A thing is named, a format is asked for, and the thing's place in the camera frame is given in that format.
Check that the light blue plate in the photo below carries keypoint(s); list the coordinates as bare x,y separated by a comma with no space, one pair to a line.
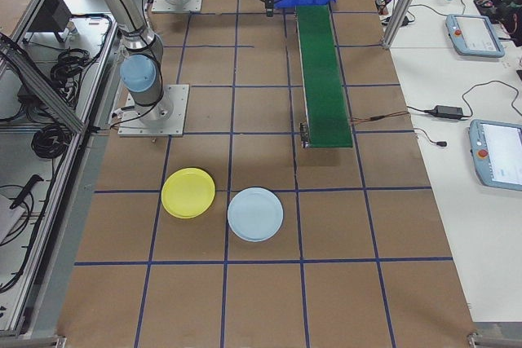
255,214

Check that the yellow plate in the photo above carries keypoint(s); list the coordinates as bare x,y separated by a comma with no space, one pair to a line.
187,193

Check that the blue grey teach pendant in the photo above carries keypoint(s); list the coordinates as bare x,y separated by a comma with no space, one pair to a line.
475,36
497,154

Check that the aluminium profile post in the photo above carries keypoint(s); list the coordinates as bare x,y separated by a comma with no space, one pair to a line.
401,1

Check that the black power adapter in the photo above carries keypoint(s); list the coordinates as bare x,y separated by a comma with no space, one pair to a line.
443,111
401,21

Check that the V-shaped metal bar frame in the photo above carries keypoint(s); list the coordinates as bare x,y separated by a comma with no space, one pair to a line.
49,95

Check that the white paper sheet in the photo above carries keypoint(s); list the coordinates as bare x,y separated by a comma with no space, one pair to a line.
8,217

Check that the person in black clothing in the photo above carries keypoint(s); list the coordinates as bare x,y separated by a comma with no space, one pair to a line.
511,18

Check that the black box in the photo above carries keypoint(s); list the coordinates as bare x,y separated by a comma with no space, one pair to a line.
53,14

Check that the aluminium frame bar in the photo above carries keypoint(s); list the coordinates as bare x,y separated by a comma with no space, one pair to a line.
497,340
32,343

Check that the green conveyor belt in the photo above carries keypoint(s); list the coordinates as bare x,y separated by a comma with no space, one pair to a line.
324,79

